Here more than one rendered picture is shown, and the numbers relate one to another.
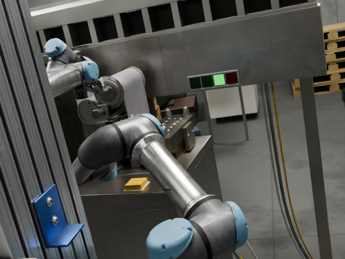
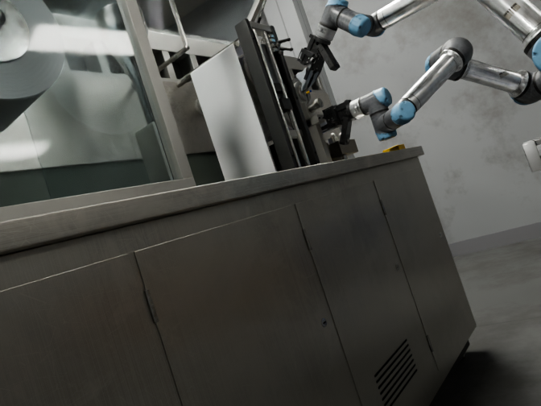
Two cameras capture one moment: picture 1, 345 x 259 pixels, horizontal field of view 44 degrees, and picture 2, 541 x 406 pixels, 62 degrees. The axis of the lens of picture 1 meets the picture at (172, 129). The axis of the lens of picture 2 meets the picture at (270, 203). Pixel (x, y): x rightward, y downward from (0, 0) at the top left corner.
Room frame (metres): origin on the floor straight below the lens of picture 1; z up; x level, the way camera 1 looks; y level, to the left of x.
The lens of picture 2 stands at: (1.65, 2.09, 0.79)
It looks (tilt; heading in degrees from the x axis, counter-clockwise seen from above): 2 degrees up; 285
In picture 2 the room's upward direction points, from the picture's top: 18 degrees counter-clockwise
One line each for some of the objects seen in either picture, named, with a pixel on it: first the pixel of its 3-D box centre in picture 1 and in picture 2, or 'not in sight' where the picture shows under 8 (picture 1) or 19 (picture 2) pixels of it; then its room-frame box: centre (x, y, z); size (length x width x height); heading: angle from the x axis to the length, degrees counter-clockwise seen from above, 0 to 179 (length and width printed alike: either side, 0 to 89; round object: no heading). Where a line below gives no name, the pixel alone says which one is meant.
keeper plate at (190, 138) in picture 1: (189, 135); not in sight; (1.95, -0.07, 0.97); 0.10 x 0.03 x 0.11; 158
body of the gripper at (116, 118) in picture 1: (116, 127); (340, 115); (1.76, 0.23, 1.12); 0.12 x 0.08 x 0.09; 158
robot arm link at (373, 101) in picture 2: not in sight; (375, 101); (1.62, 0.29, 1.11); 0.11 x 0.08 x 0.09; 158
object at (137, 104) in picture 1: (138, 112); not in sight; (1.98, 0.14, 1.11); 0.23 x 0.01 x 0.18; 158
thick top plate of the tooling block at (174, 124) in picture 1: (169, 131); (311, 161); (1.97, 0.02, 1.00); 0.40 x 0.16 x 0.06; 158
